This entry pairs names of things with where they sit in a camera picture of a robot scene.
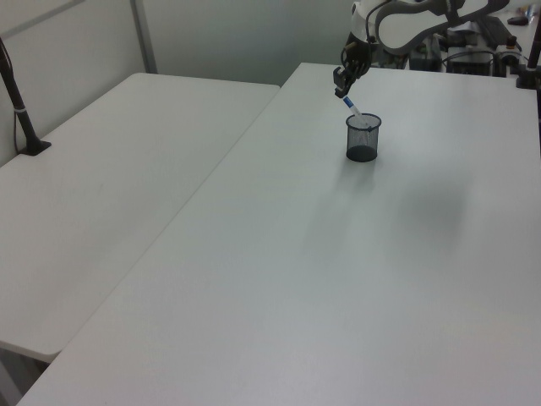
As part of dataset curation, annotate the black camera pole with base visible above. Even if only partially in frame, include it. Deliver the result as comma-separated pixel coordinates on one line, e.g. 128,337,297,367
0,36,53,158

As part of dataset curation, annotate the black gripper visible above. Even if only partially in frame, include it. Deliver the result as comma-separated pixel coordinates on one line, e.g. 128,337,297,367
331,32,374,100

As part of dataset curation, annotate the background electronics equipment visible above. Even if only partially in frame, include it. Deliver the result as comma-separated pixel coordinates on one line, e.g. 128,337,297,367
380,0,541,79

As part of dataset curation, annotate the grey partition post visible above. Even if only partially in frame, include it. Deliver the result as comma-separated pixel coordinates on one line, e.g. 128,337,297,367
128,0,159,74

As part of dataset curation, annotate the black camera pole with clamp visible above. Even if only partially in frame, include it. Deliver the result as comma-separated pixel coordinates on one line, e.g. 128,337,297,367
514,24,541,91

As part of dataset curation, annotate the blue and white marker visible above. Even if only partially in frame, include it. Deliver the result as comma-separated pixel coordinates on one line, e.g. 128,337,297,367
342,96,369,129

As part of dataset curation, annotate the white side table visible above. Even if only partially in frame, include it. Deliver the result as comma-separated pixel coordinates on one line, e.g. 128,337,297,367
0,72,282,406

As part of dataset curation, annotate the black mesh pen cup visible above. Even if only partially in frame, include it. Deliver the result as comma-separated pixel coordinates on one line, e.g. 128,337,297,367
345,112,383,163

